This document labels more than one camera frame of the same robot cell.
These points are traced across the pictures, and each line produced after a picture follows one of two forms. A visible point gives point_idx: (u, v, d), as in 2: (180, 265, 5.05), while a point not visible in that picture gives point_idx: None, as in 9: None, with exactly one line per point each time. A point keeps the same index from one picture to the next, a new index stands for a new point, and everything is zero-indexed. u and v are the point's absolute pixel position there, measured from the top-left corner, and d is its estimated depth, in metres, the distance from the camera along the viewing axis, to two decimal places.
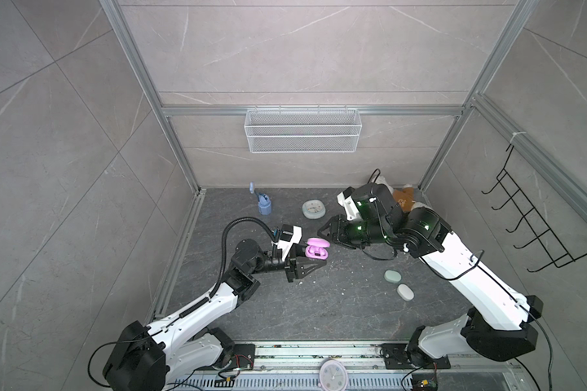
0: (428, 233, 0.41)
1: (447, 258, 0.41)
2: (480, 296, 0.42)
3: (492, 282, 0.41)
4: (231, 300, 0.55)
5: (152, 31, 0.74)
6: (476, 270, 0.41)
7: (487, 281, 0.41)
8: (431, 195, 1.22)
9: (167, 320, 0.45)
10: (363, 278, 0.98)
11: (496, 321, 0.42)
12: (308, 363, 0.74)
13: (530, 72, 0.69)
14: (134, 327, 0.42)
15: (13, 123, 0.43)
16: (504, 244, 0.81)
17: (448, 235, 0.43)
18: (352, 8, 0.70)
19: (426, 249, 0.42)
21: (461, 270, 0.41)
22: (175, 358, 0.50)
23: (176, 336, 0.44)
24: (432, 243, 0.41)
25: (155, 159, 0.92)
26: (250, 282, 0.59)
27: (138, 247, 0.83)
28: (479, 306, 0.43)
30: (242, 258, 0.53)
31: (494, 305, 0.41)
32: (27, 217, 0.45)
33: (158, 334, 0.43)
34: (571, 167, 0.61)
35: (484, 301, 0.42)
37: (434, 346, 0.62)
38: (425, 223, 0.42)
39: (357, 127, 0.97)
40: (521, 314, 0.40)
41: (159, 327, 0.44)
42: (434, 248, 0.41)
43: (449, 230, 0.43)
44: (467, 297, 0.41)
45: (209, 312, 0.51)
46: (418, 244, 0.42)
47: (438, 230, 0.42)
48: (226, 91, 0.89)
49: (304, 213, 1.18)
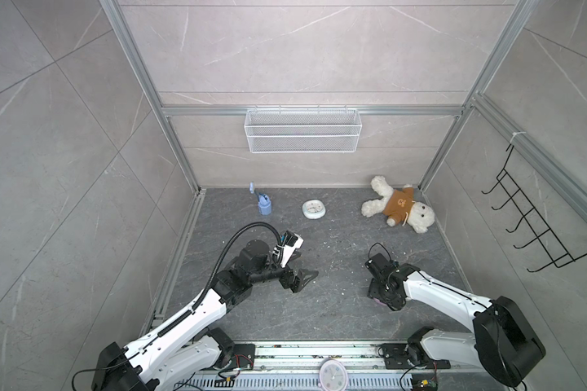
0: (398, 274, 0.63)
1: (412, 281, 0.60)
2: (447, 305, 0.52)
3: (452, 292, 0.52)
4: (218, 309, 0.51)
5: (152, 32, 0.75)
6: (432, 285, 0.56)
7: (443, 290, 0.53)
8: (431, 196, 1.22)
9: (147, 340, 0.43)
10: (363, 278, 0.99)
11: (468, 322, 0.48)
12: (308, 362, 0.74)
13: (529, 72, 0.69)
14: (112, 349, 0.41)
15: (13, 123, 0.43)
16: (504, 244, 0.81)
17: (415, 271, 0.62)
18: (353, 8, 0.70)
19: (401, 287, 0.63)
21: (425, 288, 0.57)
22: (167, 369, 0.50)
23: (155, 357, 0.42)
24: (400, 277, 0.62)
25: (156, 158, 0.94)
26: (244, 286, 0.56)
27: (138, 248, 0.83)
28: (457, 316, 0.51)
30: (253, 253, 0.54)
31: (457, 308, 0.50)
32: (27, 217, 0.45)
33: (135, 358, 0.41)
34: (571, 167, 0.61)
35: (454, 309, 0.51)
37: (439, 348, 0.60)
38: (399, 269, 0.65)
39: (357, 127, 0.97)
40: (477, 308, 0.46)
41: (136, 349, 0.42)
42: (402, 281, 0.62)
43: (416, 269, 0.63)
44: (450, 315, 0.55)
45: (192, 325, 0.48)
46: (396, 284, 0.64)
47: (409, 271, 0.63)
48: (225, 90, 0.89)
49: (304, 213, 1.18)
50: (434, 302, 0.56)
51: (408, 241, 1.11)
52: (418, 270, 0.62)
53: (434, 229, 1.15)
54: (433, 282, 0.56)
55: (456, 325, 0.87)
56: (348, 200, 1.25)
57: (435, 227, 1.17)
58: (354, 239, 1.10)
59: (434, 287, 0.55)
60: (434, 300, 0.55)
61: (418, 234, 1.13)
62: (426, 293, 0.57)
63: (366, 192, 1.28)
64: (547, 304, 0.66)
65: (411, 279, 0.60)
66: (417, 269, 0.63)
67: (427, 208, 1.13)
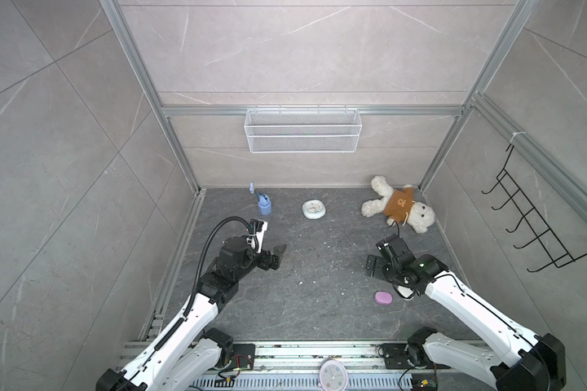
0: (422, 270, 0.55)
1: (442, 287, 0.51)
2: (482, 325, 0.46)
3: (491, 314, 0.46)
4: (209, 310, 0.52)
5: (152, 32, 0.75)
6: (467, 298, 0.49)
7: (478, 307, 0.47)
8: (431, 196, 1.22)
9: (144, 356, 0.43)
10: (363, 278, 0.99)
11: (500, 352, 0.44)
12: (308, 362, 0.74)
13: (530, 72, 0.69)
14: (109, 374, 0.40)
15: (13, 123, 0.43)
16: (504, 244, 0.81)
17: (444, 274, 0.53)
18: (352, 8, 0.70)
19: (423, 283, 0.55)
21: (457, 300, 0.49)
22: (171, 380, 0.49)
23: (156, 371, 0.42)
24: (425, 276, 0.53)
25: (156, 158, 0.94)
26: (231, 283, 0.57)
27: (138, 248, 0.83)
28: (491, 343, 0.46)
30: (232, 249, 0.55)
31: (492, 333, 0.44)
32: (27, 217, 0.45)
33: (137, 375, 0.40)
34: (571, 167, 0.61)
35: (487, 333, 0.45)
37: (444, 355, 0.60)
38: (422, 264, 0.56)
39: (357, 127, 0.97)
40: (518, 343, 0.41)
41: (134, 368, 0.41)
42: (428, 281, 0.54)
43: (444, 270, 0.54)
44: (483, 339, 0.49)
45: (188, 331, 0.48)
46: (416, 279, 0.56)
47: (434, 270, 0.54)
48: (225, 90, 0.89)
49: (304, 213, 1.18)
50: (465, 316, 0.49)
51: (408, 242, 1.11)
52: (452, 275, 0.53)
53: (434, 229, 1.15)
54: (469, 295, 0.49)
55: (456, 325, 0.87)
56: (348, 200, 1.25)
57: (435, 227, 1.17)
58: (354, 239, 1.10)
59: (470, 302, 0.48)
60: (465, 313, 0.49)
61: (418, 234, 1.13)
62: (457, 305, 0.50)
63: (366, 192, 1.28)
64: (547, 304, 0.66)
65: (439, 283, 0.52)
66: (453, 278, 0.52)
67: (428, 208, 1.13)
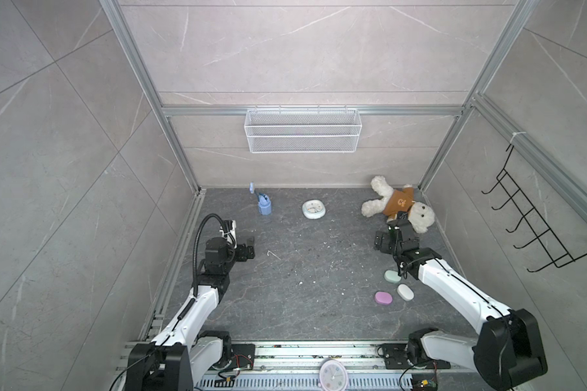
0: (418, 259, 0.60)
1: (429, 267, 0.57)
2: (461, 301, 0.50)
3: (470, 290, 0.49)
4: (214, 294, 0.58)
5: (152, 32, 0.75)
6: (451, 277, 0.53)
7: (461, 284, 0.51)
8: (431, 196, 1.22)
9: (169, 328, 0.46)
10: (363, 278, 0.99)
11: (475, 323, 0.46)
12: (308, 362, 0.74)
13: (530, 72, 0.69)
14: (139, 348, 0.41)
15: (13, 123, 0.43)
16: (504, 244, 0.81)
17: (434, 258, 0.59)
18: (352, 8, 0.70)
19: (414, 270, 0.62)
21: (441, 278, 0.54)
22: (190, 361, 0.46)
23: (186, 332, 0.46)
24: (420, 261, 0.60)
25: (156, 158, 0.94)
26: (222, 276, 0.64)
27: (138, 248, 0.83)
28: (470, 318, 0.48)
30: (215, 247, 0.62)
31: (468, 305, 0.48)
32: (27, 217, 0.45)
33: (169, 339, 0.44)
34: (572, 167, 0.60)
35: (466, 308, 0.49)
37: (438, 346, 0.61)
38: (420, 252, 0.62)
39: (357, 127, 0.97)
40: (489, 311, 0.45)
41: (165, 335, 0.44)
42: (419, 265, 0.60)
43: (436, 257, 0.60)
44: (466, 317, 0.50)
45: (201, 307, 0.53)
46: (410, 266, 0.63)
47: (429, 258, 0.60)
48: (225, 90, 0.89)
49: (304, 213, 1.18)
50: (450, 296, 0.53)
51: None
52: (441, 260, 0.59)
53: (434, 229, 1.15)
54: (453, 275, 0.54)
55: (456, 325, 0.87)
56: (348, 200, 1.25)
57: (435, 226, 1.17)
58: (354, 239, 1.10)
59: (453, 280, 0.53)
60: (449, 292, 0.53)
61: (418, 233, 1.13)
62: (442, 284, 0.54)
63: (366, 192, 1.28)
64: (547, 304, 0.66)
65: (428, 264, 0.58)
66: (442, 261, 0.58)
67: (428, 208, 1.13)
